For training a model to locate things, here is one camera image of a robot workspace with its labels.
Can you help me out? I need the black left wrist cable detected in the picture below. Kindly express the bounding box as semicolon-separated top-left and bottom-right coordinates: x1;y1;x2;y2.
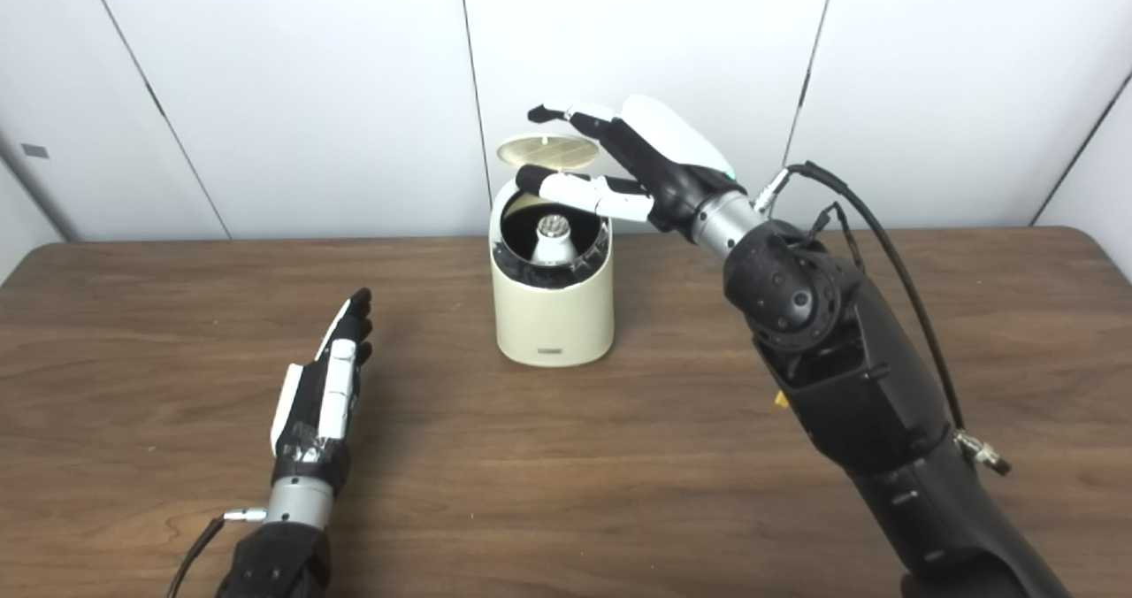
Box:
165;508;268;598

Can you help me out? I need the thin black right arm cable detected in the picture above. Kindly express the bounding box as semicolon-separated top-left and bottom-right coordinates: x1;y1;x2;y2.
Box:
800;202;868;267

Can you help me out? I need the small white plastic bottle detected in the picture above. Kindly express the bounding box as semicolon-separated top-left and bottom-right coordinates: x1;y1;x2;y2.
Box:
529;213;580;267

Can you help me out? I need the cream-colored round bin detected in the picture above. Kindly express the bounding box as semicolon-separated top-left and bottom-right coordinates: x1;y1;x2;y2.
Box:
489;134;616;369

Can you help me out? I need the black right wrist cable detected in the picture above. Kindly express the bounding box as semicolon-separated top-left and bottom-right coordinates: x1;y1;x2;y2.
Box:
752;162;1013;477

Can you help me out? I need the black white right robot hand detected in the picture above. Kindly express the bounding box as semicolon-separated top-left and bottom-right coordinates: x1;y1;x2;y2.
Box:
516;94;748;236

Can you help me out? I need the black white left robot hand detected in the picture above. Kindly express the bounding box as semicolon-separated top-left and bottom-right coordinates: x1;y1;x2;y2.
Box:
269;287;375;497

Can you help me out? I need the cream round bin lid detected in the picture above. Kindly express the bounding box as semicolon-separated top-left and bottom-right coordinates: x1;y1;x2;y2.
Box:
495;134;600;172

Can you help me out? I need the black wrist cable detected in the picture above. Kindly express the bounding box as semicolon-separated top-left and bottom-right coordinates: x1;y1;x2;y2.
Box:
165;508;268;598
752;162;1013;477

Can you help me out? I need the black bin liner bag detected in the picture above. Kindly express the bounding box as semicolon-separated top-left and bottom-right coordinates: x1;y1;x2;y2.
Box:
493;204;611;289

